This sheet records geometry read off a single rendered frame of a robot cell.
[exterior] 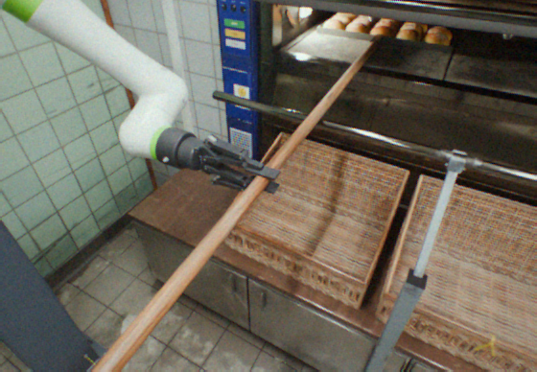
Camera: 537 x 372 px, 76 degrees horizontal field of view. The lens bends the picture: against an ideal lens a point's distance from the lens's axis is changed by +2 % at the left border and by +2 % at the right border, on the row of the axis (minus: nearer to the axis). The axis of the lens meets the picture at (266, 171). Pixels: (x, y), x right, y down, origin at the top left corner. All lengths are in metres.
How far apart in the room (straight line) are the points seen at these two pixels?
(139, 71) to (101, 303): 1.47
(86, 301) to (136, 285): 0.25
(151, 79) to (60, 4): 0.22
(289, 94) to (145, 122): 0.73
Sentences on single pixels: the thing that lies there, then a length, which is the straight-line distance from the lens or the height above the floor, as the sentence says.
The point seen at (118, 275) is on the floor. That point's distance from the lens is 2.16.
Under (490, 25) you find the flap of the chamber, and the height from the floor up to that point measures 1.41.
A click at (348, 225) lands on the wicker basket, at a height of 0.59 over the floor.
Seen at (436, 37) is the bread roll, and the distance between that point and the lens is 1.57.
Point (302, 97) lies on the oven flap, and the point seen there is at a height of 1.03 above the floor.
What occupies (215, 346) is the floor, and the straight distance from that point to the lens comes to 1.83.
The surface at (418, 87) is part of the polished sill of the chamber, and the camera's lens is 1.26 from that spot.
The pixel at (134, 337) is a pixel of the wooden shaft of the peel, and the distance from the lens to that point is 0.54.
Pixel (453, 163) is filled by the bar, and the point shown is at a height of 1.16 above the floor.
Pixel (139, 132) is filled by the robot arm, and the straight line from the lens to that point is 0.86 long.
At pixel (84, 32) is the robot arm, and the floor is 1.44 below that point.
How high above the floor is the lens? 1.66
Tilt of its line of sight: 39 degrees down
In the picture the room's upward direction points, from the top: straight up
